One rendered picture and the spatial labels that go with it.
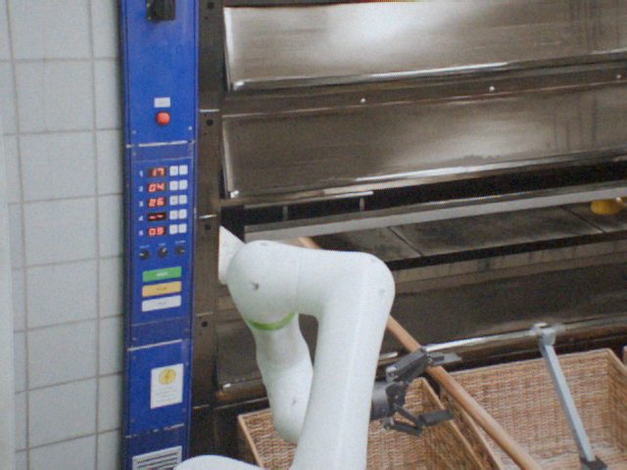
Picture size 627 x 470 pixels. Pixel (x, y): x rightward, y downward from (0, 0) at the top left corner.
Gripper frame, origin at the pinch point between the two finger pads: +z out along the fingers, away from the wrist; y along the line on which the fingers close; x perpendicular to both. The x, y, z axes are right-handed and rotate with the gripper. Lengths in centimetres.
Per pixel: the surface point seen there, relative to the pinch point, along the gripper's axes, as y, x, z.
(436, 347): 1.9, -18.1, 7.6
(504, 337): 2.1, -18.0, 25.5
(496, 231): 1, -70, 57
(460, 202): -23, -41, 25
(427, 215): -20.9, -40.3, 15.4
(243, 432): 36, -47, -27
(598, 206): -2, -72, 92
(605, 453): 60, -41, 81
